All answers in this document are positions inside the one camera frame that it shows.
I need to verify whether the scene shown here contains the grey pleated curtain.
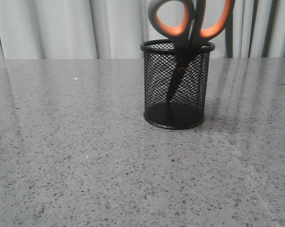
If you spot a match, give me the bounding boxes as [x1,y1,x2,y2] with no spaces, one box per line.
[0,0,285,59]

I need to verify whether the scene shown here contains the grey and orange scissors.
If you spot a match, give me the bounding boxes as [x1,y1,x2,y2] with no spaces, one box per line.
[148,0,235,102]

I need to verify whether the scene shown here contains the black mesh pen bucket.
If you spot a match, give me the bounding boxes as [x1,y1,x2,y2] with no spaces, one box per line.
[140,39,215,130]

